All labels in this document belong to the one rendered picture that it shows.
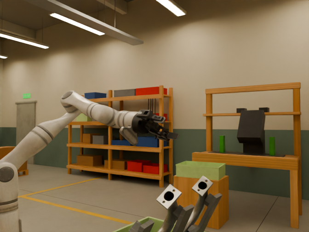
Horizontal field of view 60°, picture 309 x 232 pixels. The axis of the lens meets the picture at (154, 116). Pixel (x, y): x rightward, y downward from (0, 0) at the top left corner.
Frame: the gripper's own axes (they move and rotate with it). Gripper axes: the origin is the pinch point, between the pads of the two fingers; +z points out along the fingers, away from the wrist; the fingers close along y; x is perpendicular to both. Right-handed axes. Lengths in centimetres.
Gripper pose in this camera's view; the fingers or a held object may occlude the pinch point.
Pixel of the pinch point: (169, 128)
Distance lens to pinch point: 86.1
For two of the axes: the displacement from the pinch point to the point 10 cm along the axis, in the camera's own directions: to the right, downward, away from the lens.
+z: 7.3, 1.2, -6.8
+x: -4.8, 7.9, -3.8
